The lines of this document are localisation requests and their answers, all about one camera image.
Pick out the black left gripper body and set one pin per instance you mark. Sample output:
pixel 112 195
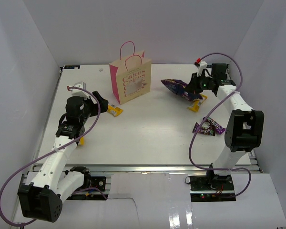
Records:
pixel 90 109

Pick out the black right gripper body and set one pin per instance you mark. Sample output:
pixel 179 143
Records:
pixel 201 81

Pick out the purple blue candy bag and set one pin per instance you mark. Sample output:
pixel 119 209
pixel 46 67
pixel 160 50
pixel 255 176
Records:
pixel 178 87

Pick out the paper bag with pink handles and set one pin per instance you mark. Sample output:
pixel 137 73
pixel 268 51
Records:
pixel 130 75

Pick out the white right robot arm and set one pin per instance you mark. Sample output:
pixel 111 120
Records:
pixel 244 130

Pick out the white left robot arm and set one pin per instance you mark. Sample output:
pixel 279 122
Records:
pixel 44 196

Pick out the yellow snack bar centre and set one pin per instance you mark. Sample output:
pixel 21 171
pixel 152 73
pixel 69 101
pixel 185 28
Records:
pixel 114 110

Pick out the yellow snack bar right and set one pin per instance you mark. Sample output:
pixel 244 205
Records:
pixel 195 106

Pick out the purple chocolate pack lower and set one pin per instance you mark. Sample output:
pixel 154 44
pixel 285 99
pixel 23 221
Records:
pixel 207 129

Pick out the purple chocolate pack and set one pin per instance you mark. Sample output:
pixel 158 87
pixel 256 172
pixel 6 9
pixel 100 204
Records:
pixel 207 129
pixel 217 127

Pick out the blue label left corner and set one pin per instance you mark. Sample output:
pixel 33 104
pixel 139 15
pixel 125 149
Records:
pixel 71 67

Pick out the purple chocolate pack upper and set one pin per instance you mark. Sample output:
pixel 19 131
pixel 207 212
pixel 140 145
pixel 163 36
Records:
pixel 217 127

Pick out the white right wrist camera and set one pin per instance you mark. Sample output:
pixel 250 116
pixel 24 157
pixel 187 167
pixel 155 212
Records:
pixel 201 65

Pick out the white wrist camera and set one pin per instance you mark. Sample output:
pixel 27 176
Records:
pixel 77 90
pixel 201 65

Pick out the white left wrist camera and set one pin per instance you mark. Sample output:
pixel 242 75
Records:
pixel 77 90

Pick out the aluminium front rail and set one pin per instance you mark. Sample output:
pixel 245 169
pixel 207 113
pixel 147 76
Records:
pixel 139 168

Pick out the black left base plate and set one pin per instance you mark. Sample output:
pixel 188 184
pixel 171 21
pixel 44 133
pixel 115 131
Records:
pixel 95 192

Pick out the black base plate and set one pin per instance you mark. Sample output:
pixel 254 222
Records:
pixel 95 192
pixel 203 190

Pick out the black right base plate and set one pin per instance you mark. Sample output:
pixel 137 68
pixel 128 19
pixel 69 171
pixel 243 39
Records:
pixel 203 190

